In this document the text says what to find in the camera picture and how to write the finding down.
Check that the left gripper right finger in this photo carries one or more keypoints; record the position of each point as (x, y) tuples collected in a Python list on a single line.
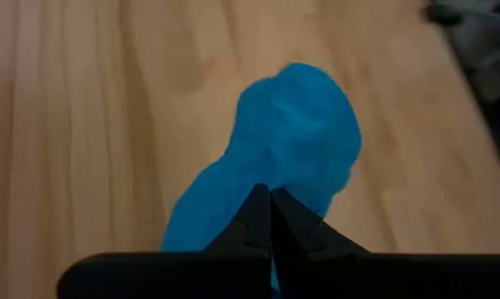
[(378, 278)]

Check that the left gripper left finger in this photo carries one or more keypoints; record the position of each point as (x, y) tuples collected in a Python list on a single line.
[(192, 278)]

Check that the bright blue garment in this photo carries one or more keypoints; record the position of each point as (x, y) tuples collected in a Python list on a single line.
[(291, 133)]

